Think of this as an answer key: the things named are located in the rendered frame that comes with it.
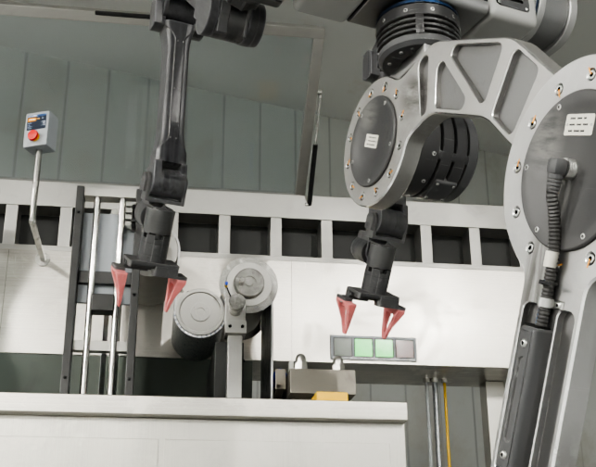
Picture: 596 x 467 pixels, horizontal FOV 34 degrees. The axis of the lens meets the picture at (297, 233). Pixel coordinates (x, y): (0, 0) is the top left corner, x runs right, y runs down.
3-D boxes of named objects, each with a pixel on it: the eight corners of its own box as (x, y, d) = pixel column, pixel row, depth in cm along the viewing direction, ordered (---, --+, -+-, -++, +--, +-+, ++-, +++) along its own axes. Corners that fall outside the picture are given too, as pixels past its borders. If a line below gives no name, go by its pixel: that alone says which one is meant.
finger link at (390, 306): (357, 332, 218) (365, 291, 217) (385, 335, 221) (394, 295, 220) (370, 340, 212) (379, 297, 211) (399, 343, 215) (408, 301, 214)
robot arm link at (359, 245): (374, 212, 209) (410, 218, 212) (351, 205, 220) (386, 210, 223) (362, 267, 210) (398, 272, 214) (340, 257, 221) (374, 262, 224)
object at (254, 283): (266, 294, 246) (236, 297, 244) (265, 296, 247) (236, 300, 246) (261, 266, 248) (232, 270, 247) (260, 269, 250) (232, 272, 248)
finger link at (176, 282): (137, 304, 199) (146, 259, 198) (171, 309, 202) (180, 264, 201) (145, 312, 193) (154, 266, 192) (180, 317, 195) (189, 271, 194)
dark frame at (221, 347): (213, 422, 234) (215, 341, 241) (205, 446, 264) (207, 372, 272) (244, 423, 235) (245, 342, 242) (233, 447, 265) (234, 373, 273)
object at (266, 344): (271, 375, 241) (271, 303, 247) (260, 396, 262) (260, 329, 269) (272, 375, 241) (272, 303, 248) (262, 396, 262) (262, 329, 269)
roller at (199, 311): (174, 334, 241) (176, 287, 245) (171, 359, 264) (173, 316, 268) (223, 335, 242) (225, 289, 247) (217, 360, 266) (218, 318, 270)
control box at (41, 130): (19, 145, 255) (22, 110, 258) (32, 156, 261) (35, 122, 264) (43, 141, 253) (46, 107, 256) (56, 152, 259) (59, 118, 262)
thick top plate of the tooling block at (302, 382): (290, 392, 236) (290, 368, 238) (270, 423, 273) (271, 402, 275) (356, 394, 238) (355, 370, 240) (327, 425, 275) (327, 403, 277)
